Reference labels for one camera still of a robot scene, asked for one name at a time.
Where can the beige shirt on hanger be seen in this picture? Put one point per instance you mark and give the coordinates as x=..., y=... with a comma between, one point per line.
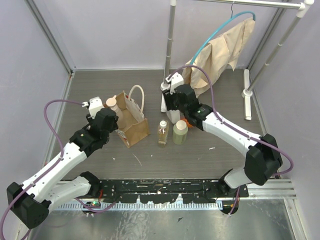
x=217, y=55

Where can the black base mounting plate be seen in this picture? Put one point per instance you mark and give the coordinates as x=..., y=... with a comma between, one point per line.
x=160, y=191

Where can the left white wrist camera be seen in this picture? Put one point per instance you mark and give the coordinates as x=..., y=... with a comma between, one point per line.
x=94, y=105

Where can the metal clothes rack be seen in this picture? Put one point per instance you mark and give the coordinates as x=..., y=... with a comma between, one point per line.
x=247, y=93

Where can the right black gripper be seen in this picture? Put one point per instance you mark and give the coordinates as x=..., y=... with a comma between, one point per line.
x=169, y=98

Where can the beige bottle round cap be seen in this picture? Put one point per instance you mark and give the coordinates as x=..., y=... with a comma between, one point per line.
x=113, y=105

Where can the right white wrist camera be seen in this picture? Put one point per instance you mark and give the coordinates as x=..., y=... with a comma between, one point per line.
x=171, y=82

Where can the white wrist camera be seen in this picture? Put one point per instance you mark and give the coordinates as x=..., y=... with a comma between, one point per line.
x=171, y=82
x=94, y=105

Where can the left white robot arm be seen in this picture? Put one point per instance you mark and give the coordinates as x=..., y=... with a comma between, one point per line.
x=33, y=200

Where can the orange bottle blue pump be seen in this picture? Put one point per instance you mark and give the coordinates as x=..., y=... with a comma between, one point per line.
x=187, y=123

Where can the white bottle dark cap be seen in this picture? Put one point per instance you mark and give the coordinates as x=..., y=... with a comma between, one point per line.
x=173, y=115

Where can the aluminium frame post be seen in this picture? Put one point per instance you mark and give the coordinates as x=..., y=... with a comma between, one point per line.
x=43, y=17

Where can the watermelon print canvas bag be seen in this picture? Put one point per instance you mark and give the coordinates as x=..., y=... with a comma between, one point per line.
x=136, y=124

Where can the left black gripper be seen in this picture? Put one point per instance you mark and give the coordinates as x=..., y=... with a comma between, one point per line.
x=110, y=119

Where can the teal clothes hanger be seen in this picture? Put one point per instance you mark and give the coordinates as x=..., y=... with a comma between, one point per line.
x=212, y=37

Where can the olive green lotion bottle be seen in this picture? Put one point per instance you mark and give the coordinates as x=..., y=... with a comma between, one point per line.
x=180, y=130

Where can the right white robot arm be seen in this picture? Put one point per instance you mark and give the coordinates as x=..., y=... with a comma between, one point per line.
x=262, y=160

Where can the clear bottle white cap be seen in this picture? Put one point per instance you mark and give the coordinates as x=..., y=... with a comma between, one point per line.
x=162, y=133

